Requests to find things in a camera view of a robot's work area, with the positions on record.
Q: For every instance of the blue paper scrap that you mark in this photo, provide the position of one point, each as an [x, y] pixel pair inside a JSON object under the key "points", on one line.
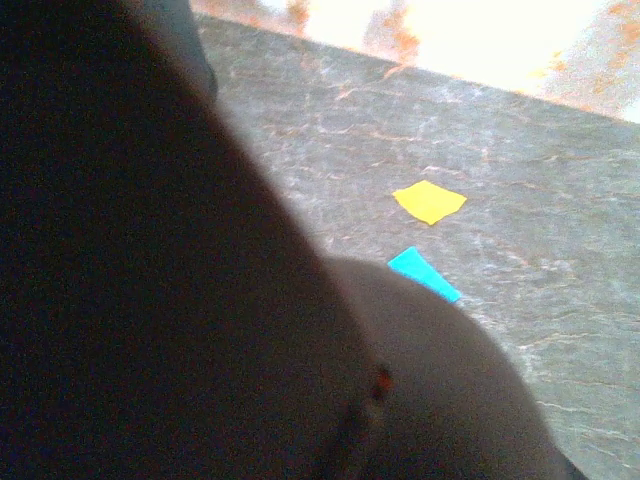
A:
{"points": [[420, 272]]}

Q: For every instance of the yellow paper scrap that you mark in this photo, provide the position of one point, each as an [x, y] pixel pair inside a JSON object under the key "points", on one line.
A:
{"points": [[430, 202]]}

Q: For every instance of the dark brown hand brush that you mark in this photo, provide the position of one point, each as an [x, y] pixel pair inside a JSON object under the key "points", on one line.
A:
{"points": [[200, 300]]}

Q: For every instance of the dark blue trash bin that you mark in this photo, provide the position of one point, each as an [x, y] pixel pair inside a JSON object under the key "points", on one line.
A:
{"points": [[202, 45]]}

